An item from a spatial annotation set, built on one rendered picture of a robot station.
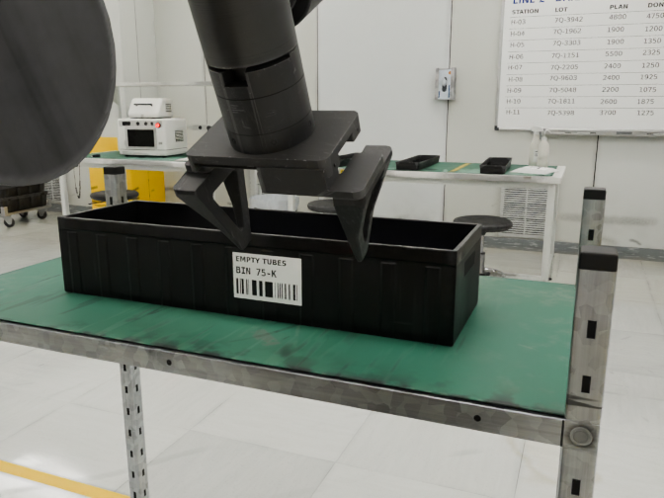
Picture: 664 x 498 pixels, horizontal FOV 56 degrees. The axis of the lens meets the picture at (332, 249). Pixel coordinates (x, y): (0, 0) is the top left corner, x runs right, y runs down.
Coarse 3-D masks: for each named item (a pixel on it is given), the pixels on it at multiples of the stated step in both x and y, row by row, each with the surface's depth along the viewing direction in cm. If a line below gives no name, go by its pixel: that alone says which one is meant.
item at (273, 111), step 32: (288, 64) 37; (224, 96) 37; (256, 96) 37; (288, 96) 37; (224, 128) 43; (256, 128) 38; (288, 128) 38; (320, 128) 41; (352, 128) 41; (192, 160) 41; (224, 160) 40; (256, 160) 39; (288, 160) 38; (320, 160) 37
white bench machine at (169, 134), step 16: (128, 112) 495; (144, 112) 491; (160, 112) 491; (128, 128) 492; (144, 128) 488; (160, 128) 486; (176, 128) 501; (128, 144) 496; (144, 144) 492; (160, 144) 489; (176, 144) 502
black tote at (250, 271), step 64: (64, 256) 90; (128, 256) 86; (192, 256) 82; (256, 256) 78; (320, 256) 75; (384, 256) 72; (448, 256) 69; (320, 320) 77; (384, 320) 73; (448, 320) 71
